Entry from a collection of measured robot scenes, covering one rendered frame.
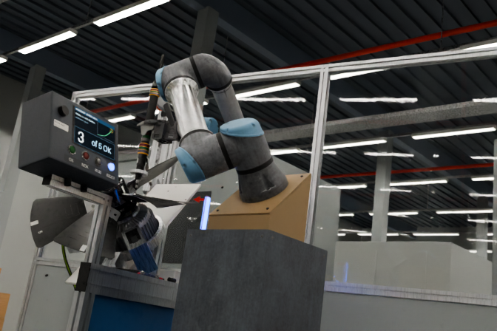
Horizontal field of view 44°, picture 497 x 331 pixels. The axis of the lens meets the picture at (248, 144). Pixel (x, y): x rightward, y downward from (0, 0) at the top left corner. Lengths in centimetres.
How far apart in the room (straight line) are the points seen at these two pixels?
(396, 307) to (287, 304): 100
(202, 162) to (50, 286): 209
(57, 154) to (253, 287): 60
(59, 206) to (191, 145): 94
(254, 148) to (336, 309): 114
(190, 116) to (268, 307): 64
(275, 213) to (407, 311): 105
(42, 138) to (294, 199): 72
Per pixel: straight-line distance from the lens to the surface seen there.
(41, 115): 164
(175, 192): 285
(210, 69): 210
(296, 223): 180
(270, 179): 179
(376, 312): 266
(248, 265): 165
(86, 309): 178
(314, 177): 287
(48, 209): 261
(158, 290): 201
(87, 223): 237
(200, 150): 177
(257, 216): 173
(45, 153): 158
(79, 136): 167
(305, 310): 178
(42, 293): 374
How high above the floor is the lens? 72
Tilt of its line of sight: 17 degrees up
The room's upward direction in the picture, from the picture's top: 8 degrees clockwise
